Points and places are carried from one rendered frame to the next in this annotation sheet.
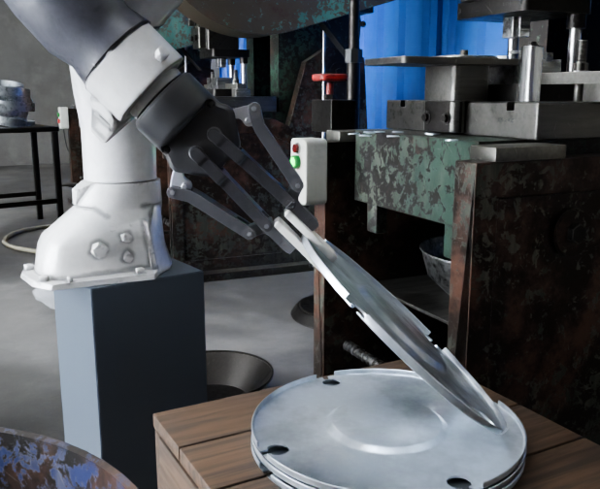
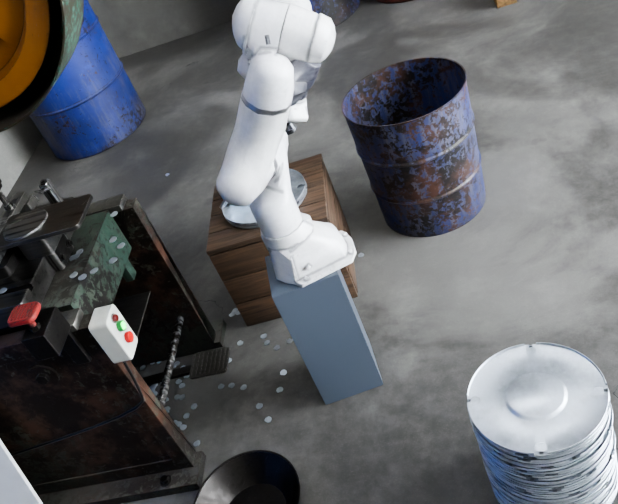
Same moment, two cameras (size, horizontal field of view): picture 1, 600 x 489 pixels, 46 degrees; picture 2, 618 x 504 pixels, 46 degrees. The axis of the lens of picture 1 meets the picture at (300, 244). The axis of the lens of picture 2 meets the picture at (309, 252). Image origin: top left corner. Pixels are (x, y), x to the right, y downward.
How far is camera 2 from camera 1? 270 cm
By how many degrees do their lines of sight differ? 118
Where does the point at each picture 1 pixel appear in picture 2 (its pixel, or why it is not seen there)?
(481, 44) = not seen: outside the picture
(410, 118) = (41, 288)
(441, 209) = (121, 261)
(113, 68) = not seen: hidden behind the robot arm
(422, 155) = (101, 252)
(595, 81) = (25, 199)
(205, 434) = (314, 205)
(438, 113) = (63, 247)
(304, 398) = not seen: hidden behind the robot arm
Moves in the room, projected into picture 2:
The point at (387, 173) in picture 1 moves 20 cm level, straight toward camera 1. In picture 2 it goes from (98, 291) to (147, 241)
